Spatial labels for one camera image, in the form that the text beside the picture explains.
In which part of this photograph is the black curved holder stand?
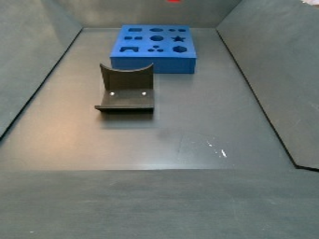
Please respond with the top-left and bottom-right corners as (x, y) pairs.
(94, 64), (155, 112)

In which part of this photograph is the blue shape sorter block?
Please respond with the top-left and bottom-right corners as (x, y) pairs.
(109, 24), (197, 74)

